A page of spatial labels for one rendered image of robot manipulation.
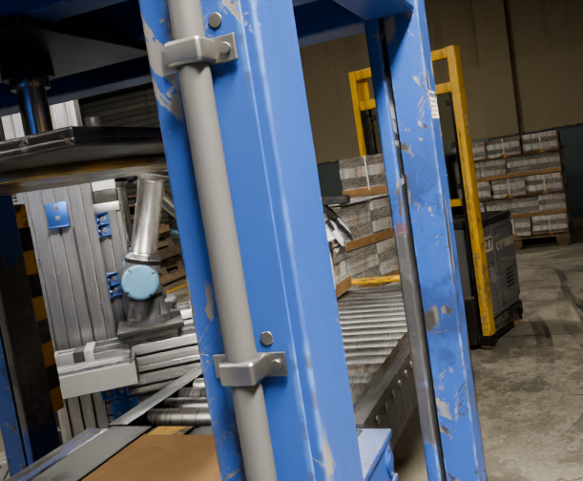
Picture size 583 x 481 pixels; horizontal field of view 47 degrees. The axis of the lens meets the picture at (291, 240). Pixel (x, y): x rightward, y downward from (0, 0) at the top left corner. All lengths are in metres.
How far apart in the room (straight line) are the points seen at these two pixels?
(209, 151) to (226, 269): 0.07
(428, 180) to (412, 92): 0.13
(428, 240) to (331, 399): 0.57
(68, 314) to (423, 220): 1.75
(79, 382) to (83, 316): 0.35
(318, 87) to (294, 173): 9.74
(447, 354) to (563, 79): 8.68
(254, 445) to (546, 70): 9.30
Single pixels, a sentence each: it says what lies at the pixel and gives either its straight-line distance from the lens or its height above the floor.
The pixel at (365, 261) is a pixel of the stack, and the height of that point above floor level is 0.76.
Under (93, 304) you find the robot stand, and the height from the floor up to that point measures 0.89.
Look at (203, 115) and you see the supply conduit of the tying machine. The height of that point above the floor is 1.29.
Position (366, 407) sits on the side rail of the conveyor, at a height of 0.80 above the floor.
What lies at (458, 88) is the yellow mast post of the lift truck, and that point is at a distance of 4.13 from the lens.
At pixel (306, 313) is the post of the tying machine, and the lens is 0.43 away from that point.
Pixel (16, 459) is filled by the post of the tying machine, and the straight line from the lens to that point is 1.54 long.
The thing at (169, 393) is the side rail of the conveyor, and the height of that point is 0.80.
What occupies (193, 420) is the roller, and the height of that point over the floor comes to 0.78.
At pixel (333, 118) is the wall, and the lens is 10.08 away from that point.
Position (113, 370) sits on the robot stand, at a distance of 2.25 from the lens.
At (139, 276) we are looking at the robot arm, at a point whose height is 1.00.
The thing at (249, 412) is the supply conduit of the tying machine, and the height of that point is 1.10.
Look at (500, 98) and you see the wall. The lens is 9.55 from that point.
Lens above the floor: 1.25
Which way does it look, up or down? 6 degrees down
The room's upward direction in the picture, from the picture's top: 9 degrees counter-clockwise
